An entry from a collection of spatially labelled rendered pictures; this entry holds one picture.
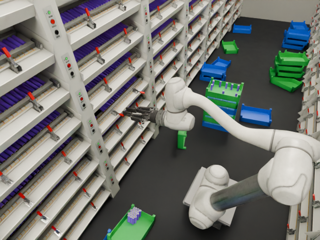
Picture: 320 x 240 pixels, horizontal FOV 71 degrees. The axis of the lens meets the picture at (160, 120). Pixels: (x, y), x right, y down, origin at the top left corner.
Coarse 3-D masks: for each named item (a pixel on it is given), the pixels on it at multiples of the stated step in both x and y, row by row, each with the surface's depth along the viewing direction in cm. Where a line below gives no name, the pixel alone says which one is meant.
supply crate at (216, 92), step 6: (210, 84) 219; (216, 84) 218; (222, 84) 215; (228, 84) 213; (234, 84) 210; (240, 84) 208; (210, 90) 212; (216, 90) 211; (228, 90) 210; (234, 90) 210; (240, 90) 209; (210, 96) 206; (216, 96) 203; (222, 96) 200; (228, 96) 198; (234, 96) 196
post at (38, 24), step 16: (48, 0) 85; (16, 32) 97; (48, 32) 89; (64, 32) 95; (64, 48) 98; (64, 80) 103; (80, 80) 112; (80, 112) 118; (80, 128) 127; (96, 128) 134; (112, 192) 177
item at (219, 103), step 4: (212, 100) 208; (216, 100) 206; (216, 104) 209; (220, 104) 207; (224, 104) 205; (228, 104) 204; (232, 104) 202; (236, 104) 200; (232, 108) 205; (236, 108) 203
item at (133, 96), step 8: (136, 80) 175; (144, 80) 178; (144, 88) 176; (136, 96) 167; (112, 104) 156; (120, 104) 158; (128, 104) 160; (120, 112) 154; (112, 120) 148; (104, 128) 143
